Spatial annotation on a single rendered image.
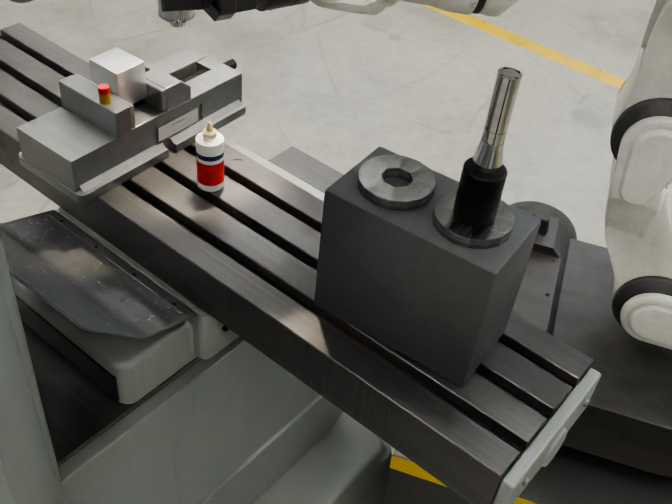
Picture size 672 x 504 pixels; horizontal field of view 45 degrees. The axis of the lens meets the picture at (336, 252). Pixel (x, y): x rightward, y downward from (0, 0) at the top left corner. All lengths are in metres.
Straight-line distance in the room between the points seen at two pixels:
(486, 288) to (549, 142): 2.38
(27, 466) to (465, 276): 0.54
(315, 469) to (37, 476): 0.86
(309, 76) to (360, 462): 1.96
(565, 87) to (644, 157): 2.30
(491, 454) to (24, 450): 0.52
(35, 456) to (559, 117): 2.74
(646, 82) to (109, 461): 0.96
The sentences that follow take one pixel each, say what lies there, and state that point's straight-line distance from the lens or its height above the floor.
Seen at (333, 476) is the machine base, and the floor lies 0.20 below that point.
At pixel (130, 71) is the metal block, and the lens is 1.24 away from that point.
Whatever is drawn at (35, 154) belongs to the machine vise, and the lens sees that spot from 1.26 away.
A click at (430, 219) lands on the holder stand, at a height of 1.12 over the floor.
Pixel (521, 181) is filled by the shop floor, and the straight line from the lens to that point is 2.99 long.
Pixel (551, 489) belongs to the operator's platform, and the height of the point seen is 0.40.
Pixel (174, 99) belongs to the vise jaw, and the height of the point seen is 1.02.
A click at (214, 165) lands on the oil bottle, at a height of 0.99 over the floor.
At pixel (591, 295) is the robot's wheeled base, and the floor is 0.57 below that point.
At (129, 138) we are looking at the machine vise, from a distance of 1.24.
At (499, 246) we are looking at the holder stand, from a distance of 0.90.
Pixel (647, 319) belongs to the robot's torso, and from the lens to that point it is 1.55.
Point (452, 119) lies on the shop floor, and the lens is 3.25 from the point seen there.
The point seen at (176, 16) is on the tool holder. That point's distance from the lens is 1.08.
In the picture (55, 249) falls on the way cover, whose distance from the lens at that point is 1.24.
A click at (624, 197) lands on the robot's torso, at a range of 1.39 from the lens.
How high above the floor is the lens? 1.69
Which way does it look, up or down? 42 degrees down
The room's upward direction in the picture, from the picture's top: 7 degrees clockwise
